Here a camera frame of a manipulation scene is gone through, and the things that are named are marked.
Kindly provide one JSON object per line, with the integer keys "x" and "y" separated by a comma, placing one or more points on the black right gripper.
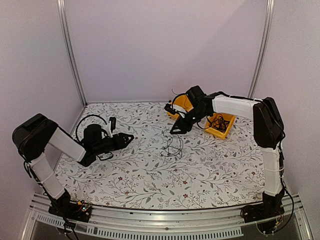
{"x": 182, "y": 124}

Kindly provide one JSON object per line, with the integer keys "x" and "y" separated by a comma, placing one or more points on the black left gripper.
{"x": 123, "y": 144}

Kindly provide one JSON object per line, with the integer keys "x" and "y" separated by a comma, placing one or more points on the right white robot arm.
{"x": 268, "y": 127}

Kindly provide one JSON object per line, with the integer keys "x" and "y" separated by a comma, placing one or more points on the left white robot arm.
{"x": 40, "y": 135}

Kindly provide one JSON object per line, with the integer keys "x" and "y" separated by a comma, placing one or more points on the left yellow plastic bin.
{"x": 182, "y": 104}

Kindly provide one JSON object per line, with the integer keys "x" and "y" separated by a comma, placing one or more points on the yellow plastic bin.
{"x": 219, "y": 124}
{"x": 182, "y": 104}

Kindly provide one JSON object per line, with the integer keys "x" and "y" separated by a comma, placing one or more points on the right yellow plastic bin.
{"x": 219, "y": 124}

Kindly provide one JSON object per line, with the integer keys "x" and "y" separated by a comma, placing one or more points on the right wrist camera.
{"x": 171, "y": 111}

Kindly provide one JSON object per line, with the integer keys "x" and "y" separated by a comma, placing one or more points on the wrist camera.
{"x": 110, "y": 126}
{"x": 171, "y": 111}

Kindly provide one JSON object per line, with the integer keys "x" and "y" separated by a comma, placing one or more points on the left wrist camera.
{"x": 110, "y": 126}

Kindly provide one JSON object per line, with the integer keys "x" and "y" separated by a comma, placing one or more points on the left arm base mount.
{"x": 79, "y": 211}

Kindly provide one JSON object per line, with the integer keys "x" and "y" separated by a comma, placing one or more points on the aluminium front rail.
{"x": 109, "y": 223}

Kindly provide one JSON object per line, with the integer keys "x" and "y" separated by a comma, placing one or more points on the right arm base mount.
{"x": 270, "y": 207}

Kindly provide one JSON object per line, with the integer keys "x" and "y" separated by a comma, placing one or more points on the left aluminium frame post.
{"x": 61, "y": 7}

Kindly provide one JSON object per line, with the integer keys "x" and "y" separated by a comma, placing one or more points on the aluminium frame post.
{"x": 61, "y": 7}
{"x": 270, "y": 5}

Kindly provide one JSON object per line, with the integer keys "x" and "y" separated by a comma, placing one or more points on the right aluminium frame post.
{"x": 270, "y": 5}

